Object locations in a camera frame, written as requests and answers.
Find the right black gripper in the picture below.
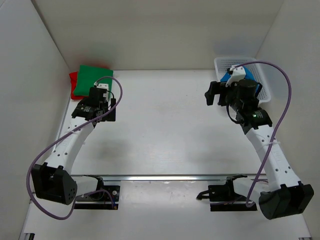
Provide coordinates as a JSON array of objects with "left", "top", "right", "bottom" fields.
[{"left": 205, "top": 81, "right": 243, "bottom": 112}]

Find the blue t shirt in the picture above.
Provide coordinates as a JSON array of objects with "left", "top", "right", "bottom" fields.
[{"left": 220, "top": 66, "right": 255, "bottom": 83}]

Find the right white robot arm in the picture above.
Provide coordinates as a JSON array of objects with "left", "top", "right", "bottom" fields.
[{"left": 196, "top": 79, "right": 314, "bottom": 220}]

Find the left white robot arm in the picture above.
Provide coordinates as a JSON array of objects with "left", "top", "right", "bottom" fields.
[{"left": 31, "top": 83, "right": 116, "bottom": 205}]

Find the green folded t shirt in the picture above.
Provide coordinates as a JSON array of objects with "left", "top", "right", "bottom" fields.
[{"left": 72, "top": 65, "right": 114, "bottom": 97}]

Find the white plastic basket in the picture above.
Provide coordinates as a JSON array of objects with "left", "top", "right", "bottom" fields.
[{"left": 214, "top": 56, "right": 271, "bottom": 104}]

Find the red folded t shirt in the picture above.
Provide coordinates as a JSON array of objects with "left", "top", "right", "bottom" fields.
[{"left": 69, "top": 71, "right": 84, "bottom": 100}]

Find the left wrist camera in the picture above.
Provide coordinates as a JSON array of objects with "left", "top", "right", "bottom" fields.
[{"left": 94, "top": 82, "right": 110, "bottom": 100}]

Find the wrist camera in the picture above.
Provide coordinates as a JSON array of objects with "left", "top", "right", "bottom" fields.
[
  {"left": 225, "top": 65, "right": 246, "bottom": 87},
  {"left": 94, "top": 82, "right": 110, "bottom": 100}
]

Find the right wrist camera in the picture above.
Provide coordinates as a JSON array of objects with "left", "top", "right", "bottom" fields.
[{"left": 225, "top": 65, "right": 246, "bottom": 87}]

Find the aluminium rail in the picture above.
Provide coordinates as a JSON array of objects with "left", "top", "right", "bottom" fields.
[{"left": 72, "top": 174, "right": 267, "bottom": 182}]

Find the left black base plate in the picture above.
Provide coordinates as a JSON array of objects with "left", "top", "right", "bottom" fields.
[{"left": 74, "top": 183, "right": 121, "bottom": 211}]

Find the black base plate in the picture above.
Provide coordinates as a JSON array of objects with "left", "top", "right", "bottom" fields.
[
  {"left": 196, "top": 184, "right": 258, "bottom": 212},
  {"left": 74, "top": 183, "right": 121, "bottom": 211}
]

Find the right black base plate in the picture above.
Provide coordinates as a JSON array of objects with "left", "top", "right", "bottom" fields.
[{"left": 196, "top": 184, "right": 258, "bottom": 212}]

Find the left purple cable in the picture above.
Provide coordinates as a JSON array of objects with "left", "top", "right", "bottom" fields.
[{"left": 26, "top": 76, "right": 123, "bottom": 221}]

